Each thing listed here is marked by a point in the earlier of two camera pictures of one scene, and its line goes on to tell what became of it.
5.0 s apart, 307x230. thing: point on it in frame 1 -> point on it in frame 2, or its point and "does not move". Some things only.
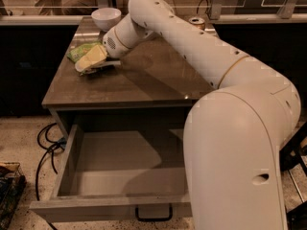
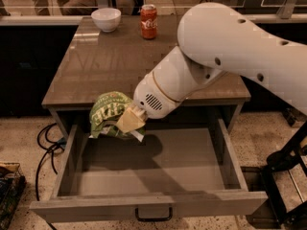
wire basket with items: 12,183 does not move
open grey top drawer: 118,175 does not move
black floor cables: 46,144 does not move
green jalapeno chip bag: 81,50 -> 105,112
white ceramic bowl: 106,17 does not move
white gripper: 110,45 -> 151,95
